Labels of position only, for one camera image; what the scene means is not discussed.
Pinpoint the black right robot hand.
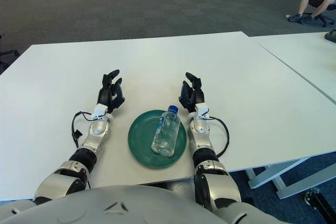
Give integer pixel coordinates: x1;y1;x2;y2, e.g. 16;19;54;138
178;72;205;113

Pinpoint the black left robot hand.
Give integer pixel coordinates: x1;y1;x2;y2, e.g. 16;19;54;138
97;69;125;114

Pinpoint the clear plastic water bottle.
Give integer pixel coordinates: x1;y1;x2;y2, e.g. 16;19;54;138
151;105;181;157

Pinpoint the green round plate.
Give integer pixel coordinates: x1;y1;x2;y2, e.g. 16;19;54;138
128;109;188;169

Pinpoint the black office chair with armrest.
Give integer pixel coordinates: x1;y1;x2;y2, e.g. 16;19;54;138
0;49;20;66

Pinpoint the grey robot torso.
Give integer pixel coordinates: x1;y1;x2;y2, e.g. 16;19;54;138
0;179;279;224

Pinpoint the black office chair under person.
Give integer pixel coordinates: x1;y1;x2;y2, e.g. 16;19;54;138
301;0;336;27

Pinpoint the black stand with caster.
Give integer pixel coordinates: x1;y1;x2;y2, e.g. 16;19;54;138
304;186;336;224

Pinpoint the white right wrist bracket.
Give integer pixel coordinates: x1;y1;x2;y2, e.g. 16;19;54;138
195;103;211;120

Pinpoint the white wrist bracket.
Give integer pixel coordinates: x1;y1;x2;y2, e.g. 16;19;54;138
195;103;211;120
90;104;114;122

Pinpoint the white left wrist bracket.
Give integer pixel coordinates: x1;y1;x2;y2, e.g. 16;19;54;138
90;104;114;122

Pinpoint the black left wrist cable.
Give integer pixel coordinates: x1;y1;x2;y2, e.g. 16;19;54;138
71;111;94;148

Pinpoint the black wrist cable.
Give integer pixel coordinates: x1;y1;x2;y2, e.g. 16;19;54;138
208;116;230;158
71;111;94;148

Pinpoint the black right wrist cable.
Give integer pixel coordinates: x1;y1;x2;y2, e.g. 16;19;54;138
208;116;230;158

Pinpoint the white table frame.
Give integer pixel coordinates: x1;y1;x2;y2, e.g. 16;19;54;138
245;154;336;200

